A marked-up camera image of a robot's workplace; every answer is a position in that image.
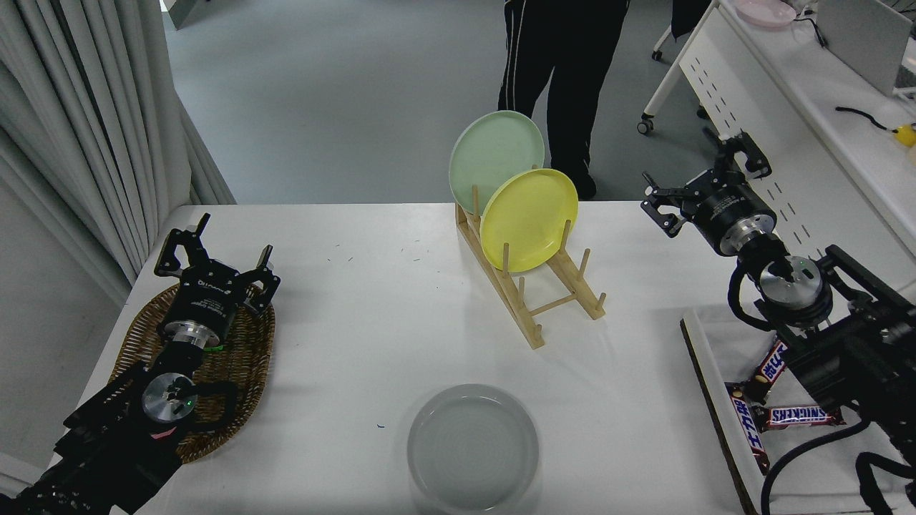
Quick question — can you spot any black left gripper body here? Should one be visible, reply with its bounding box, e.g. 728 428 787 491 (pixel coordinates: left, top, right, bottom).
162 260 253 338

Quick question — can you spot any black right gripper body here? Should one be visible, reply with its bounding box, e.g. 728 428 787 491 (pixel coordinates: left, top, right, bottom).
691 172 777 251

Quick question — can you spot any grey plate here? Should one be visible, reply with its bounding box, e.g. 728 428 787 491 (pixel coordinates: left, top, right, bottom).
406 383 540 515

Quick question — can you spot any yellow plate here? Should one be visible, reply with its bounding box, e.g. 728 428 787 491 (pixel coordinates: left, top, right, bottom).
479 168 579 273

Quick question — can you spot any pink plate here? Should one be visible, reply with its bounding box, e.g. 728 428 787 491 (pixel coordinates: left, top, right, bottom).
736 0 797 29

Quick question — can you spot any pale green plate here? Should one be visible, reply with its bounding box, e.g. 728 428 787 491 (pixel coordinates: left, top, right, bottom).
448 110 545 215

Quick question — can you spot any wooden plate rack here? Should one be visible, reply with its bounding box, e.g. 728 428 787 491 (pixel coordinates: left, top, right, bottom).
455 184 608 350

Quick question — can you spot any brown wicker basket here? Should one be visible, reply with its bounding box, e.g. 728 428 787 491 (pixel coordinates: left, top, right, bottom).
111 281 276 464

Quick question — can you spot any white desk with slotted panel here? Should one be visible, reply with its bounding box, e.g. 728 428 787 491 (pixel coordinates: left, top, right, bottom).
637 0 916 344

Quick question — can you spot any white lined tray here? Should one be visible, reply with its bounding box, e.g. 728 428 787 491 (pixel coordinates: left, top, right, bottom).
680 308 916 515

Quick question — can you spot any grey laptop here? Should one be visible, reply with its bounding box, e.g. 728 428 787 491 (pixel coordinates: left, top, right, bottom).
816 0 916 97

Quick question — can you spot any snack bar with white characters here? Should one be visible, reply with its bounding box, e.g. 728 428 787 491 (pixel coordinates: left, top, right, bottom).
744 340 789 405
726 383 772 476

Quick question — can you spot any person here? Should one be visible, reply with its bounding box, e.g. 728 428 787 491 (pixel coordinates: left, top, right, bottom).
497 0 630 201

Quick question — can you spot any pale grey curtain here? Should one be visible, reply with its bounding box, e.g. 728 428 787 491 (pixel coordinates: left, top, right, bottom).
0 0 237 305

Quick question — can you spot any brown Snickers bar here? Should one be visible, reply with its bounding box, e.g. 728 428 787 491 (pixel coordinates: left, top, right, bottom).
755 404 847 433

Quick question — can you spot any thick black cable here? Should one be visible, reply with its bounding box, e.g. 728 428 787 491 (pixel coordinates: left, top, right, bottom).
835 106 899 133

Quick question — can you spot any thin black cable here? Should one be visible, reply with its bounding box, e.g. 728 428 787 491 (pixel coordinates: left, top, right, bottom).
793 14 829 51

